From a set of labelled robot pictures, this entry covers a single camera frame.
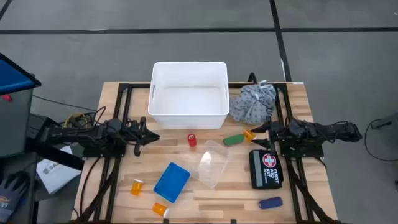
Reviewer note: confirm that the gray device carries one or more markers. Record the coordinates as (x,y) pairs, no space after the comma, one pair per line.
(387,122)

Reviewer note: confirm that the dark gray work glove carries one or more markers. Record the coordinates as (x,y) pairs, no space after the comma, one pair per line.
(11,196)

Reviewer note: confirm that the clear plastic bin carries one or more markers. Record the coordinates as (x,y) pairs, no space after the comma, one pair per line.
(213,165)

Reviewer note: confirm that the black support beam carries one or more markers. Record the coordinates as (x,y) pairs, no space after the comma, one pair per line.
(56,154)

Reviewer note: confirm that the black table edge clip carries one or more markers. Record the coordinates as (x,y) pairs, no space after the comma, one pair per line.
(233,221)
(166,221)

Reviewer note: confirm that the gray cabinet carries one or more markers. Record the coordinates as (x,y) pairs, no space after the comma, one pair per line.
(15,124)

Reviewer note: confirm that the small red object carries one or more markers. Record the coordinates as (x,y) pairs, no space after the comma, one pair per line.
(7,97)

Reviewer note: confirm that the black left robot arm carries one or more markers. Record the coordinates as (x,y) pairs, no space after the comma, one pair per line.
(77,133)

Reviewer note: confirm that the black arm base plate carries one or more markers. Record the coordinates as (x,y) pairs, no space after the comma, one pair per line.
(303,152)
(102,152)

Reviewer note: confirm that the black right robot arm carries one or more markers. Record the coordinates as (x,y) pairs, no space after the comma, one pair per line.
(323,132)

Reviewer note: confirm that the green bandage roll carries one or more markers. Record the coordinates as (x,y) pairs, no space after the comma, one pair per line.
(234,139)

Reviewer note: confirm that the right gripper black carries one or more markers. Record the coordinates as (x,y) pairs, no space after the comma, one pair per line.
(278,133)

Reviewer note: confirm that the red bandage roll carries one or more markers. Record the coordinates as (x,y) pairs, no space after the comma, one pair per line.
(192,140)

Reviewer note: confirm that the white plastic bin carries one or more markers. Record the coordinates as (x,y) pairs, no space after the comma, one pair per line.
(186,102)

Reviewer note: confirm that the blue panel with black edge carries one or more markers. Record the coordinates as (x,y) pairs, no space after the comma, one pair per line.
(14,76)

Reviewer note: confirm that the black first aid kit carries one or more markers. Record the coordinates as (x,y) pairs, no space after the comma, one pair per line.
(265,171)

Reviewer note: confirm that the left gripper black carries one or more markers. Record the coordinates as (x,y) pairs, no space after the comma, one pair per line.
(136,133)

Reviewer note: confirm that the orange pill bottle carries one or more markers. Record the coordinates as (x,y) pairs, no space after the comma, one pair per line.
(136,187)
(160,209)
(249,136)

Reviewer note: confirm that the blue slotted plastic basket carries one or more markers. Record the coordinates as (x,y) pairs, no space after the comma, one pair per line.
(171,182)

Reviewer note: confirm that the dark blue bandage roll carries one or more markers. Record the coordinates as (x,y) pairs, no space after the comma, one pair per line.
(270,203)

